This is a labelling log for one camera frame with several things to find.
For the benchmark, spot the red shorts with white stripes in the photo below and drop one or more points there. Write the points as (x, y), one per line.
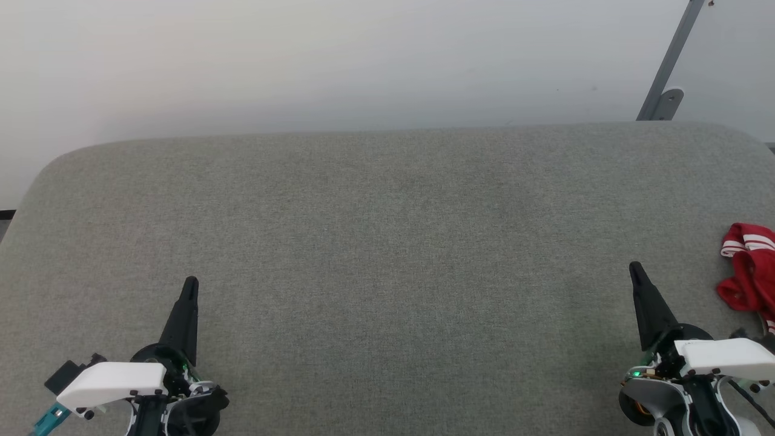
(754, 278)

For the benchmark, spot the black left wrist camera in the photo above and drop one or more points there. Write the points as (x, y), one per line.
(63, 376)

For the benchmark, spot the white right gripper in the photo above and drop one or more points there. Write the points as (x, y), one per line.
(726, 357)

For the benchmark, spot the grey metal wall bracket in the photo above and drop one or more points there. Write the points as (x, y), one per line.
(668, 104)

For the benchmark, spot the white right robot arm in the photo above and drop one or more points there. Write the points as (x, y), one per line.
(636, 402)

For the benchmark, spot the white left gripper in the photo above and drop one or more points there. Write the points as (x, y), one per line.
(115, 381)

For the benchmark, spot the grey fabric sofa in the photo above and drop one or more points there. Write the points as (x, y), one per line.
(387, 272)

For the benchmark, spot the grey slanted metal bar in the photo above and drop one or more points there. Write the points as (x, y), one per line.
(672, 57)

